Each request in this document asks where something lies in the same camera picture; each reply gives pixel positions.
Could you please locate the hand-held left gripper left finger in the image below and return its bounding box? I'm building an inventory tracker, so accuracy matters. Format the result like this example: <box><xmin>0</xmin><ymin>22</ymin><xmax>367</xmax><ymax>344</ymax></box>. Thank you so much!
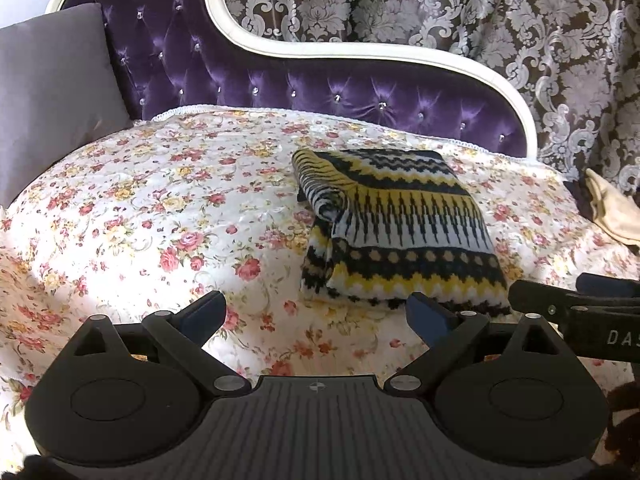
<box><xmin>67</xmin><ymin>290</ymin><xmax>252</xmax><ymax>397</ymax></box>

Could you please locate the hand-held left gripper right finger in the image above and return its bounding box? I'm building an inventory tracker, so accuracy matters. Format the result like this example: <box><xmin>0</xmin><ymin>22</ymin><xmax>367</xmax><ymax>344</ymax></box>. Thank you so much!
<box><xmin>382</xmin><ymin>291</ymin><xmax>569</xmax><ymax>395</ymax></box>

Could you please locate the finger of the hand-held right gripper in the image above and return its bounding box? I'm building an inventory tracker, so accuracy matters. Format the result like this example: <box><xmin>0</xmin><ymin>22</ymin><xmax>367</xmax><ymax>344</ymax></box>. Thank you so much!
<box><xmin>507</xmin><ymin>279</ymin><xmax>582</xmax><ymax>319</ymax></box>
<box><xmin>576</xmin><ymin>272</ymin><xmax>640</xmax><ymax>298</ymax></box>

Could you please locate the yellow navy patterned knit sweater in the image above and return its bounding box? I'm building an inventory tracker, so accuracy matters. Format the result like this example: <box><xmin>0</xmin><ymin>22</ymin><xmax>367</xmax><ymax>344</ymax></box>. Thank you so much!
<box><xmin>291</xmin><ymin>147</ymin><xmax>512</xmax><ymax>318</ymax></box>

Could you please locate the person's right forearm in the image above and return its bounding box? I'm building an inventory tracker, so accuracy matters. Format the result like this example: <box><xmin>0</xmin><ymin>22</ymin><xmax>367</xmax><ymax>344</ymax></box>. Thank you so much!
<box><xmin>604</xmin><ymin>384</ymin><xmax>640</xmax><ymax>463</ymax></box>

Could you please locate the person's left forearm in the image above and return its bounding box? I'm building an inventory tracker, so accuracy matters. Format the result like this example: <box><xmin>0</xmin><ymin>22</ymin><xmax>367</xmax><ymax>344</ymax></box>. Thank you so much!
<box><xmin>14</xmin><ymin>454</ymin><xmax>68</xmax><ymax>480</ymax></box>

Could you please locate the beige cloth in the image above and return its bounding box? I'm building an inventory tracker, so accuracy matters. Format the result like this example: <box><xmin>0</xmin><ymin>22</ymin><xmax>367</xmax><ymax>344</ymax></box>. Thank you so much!
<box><xmin>584</xmin><ymin>167</ymin><xmax>640</xmax><ymax>256</ymax></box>

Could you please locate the floral blanket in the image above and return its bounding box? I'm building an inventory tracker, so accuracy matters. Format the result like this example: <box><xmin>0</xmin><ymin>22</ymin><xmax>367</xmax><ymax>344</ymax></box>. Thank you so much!
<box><xmin>0</xmin><ymin>104</ymin><xmax>640</xmax><ymax>461</ymax></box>

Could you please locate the purple tufted sofa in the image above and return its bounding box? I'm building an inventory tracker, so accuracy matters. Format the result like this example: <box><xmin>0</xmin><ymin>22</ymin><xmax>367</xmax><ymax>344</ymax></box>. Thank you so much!
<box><xmin>45</xmin><ymin>0</ymin><xmax>538</xmax><ymax>161</ymax></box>

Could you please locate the grey pillow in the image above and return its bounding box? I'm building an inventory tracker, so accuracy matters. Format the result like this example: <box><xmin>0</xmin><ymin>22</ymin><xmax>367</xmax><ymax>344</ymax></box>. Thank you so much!
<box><xmin>0</xmin><ymin>2</ymin><xmax>133</xmax><ymax>208</ymax></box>

